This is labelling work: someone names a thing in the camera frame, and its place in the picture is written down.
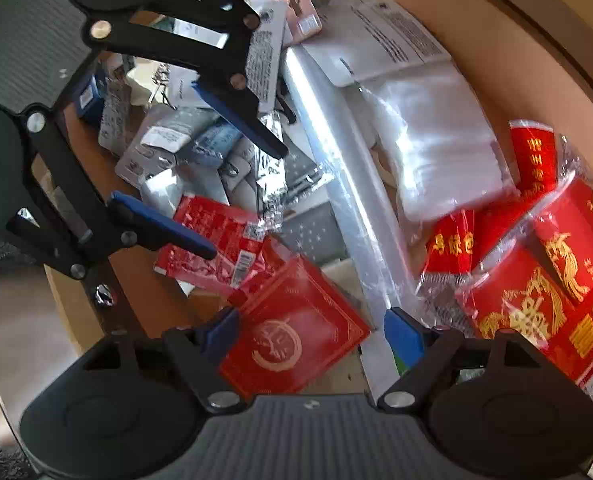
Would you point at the pink card package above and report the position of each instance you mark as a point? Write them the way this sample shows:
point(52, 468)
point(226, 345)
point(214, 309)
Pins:
point(302, 20)

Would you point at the red sachet packet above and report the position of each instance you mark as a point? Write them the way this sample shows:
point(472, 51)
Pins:
point(246, 257)

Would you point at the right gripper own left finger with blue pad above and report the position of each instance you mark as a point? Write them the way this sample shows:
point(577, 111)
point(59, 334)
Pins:
point(197, 354)

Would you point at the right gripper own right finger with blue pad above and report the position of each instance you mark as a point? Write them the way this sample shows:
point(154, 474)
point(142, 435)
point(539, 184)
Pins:
point(428, 353)

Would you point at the red gift box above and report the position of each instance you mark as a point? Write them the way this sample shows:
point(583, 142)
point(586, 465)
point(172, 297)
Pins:
point(292, 331)

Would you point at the silver blister pill pack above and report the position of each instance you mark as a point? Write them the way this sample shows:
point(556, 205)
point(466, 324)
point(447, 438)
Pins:
point(163, 133)

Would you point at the clear plastic wrap roll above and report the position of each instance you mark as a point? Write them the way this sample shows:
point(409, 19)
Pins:
point(361, 206)

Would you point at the white zip bags pack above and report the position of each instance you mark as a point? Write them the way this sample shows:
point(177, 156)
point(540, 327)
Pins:
point(444, 154)

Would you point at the red paper cups pack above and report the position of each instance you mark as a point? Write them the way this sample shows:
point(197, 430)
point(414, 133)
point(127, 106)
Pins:
point(525, 261)

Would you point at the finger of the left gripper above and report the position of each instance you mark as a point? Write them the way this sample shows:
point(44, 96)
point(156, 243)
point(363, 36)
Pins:
point(144, 226)
point(222, 81)

